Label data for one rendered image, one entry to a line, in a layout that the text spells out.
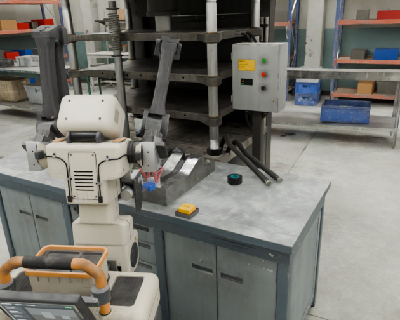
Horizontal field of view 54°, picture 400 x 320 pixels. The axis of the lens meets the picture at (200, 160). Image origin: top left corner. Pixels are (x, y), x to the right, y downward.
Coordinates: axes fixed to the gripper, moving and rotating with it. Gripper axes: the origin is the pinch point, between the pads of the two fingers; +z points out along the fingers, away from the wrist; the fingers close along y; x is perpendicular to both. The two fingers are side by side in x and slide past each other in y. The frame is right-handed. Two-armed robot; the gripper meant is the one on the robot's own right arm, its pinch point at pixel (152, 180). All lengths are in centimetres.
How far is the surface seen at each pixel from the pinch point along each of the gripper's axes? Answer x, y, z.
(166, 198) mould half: 1.6, -8.3, 6.9
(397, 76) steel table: -369, -82, 1
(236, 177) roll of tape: -36.5, -27.5, 7.6
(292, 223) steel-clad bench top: -8, -66, 11
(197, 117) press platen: -80, 20, -10
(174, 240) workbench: 2.4, -12.3, 28.5
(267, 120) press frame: -156, -2, 8
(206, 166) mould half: -38.9, -8.5, 5.1
